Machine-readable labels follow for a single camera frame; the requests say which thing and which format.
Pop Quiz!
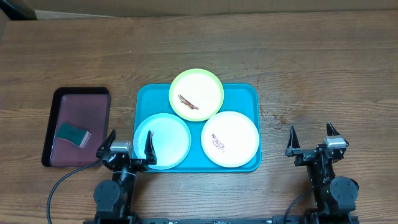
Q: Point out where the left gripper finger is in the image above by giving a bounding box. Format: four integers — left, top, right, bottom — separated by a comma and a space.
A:
96, 130, 116, 158
144, 131, 157, 165

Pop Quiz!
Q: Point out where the teal plastic tray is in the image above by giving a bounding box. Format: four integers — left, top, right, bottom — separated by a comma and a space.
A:
134, 83, 262, 173

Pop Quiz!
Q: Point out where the black tray with red liquid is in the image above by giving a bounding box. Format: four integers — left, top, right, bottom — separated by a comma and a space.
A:
41, 87, 111, 167

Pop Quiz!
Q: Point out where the light blue plate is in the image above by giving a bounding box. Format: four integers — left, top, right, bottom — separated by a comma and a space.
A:
133, 113, 191, 170

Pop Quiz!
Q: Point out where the yellow-green plate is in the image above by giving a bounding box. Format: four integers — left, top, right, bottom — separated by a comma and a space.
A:
169, 68, 224, 121

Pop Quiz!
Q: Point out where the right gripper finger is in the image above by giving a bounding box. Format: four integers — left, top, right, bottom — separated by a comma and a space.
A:
285, 126, 300, 157
326, 122, 340, 136

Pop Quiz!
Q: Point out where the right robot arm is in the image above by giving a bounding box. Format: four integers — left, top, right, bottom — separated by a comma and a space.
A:
282, 123, 359, 223

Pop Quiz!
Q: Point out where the pink-white plate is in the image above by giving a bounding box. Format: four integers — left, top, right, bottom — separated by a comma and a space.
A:
201, 111, 260, 168

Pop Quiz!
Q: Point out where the green and pink sponge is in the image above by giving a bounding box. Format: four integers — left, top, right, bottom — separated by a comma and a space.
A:
55, 123, 91, 148

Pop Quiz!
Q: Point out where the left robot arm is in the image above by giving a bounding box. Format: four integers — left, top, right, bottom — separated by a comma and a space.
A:
93, 130, 157, 224

